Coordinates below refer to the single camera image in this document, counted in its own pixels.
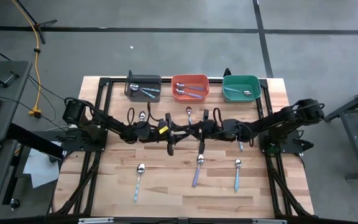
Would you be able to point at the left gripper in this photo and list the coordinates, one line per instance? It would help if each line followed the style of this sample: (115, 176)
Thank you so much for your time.
(169, 146)

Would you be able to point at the black round knob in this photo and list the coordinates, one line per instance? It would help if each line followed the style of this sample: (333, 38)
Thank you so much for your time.
(15, 203)

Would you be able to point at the orange plastic bin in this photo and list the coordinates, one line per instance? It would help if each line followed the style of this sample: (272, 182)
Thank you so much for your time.
(190, 79)

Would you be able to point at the grey plastic bin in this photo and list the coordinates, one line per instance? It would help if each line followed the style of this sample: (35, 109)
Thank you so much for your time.
(143, 79)

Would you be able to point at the teal plastic bin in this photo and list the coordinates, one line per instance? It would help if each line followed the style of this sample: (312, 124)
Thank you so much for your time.
(241, 81)

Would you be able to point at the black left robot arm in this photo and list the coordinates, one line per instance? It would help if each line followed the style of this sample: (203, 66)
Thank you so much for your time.
(110, 123)

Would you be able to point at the white paper sheet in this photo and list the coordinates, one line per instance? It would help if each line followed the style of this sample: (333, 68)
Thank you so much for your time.
(40, 172)

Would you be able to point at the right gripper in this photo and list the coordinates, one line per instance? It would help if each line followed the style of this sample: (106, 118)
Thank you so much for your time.
(204, 146)

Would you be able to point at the grey desk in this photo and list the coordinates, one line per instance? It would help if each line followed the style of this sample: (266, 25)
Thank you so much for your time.
(11, 109)

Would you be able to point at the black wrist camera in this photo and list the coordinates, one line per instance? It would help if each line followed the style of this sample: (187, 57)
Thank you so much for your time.
(214, 129)
(158, 135)

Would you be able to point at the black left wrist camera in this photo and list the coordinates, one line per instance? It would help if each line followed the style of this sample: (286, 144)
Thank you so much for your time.
(158, 135)

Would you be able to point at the silver metal bracket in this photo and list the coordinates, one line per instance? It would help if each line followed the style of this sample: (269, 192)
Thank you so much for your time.
(269, 221)
(95, 221)

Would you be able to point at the yellow label tag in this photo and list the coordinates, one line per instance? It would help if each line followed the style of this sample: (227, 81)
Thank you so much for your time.
(163, 129)

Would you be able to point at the black aluminium table frame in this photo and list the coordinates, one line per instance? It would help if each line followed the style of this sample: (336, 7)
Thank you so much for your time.
(166, 80)

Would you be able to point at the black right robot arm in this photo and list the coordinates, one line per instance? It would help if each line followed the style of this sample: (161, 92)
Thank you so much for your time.
(269, 123)

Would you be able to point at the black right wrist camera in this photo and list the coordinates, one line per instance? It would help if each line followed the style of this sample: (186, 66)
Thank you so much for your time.
(214, 129)

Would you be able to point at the black tripod stand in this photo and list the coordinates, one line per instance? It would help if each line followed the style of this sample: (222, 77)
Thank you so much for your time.
(39, 31)

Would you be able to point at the dark grey side table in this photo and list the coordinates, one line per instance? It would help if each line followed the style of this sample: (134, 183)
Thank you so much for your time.
(357, 140)

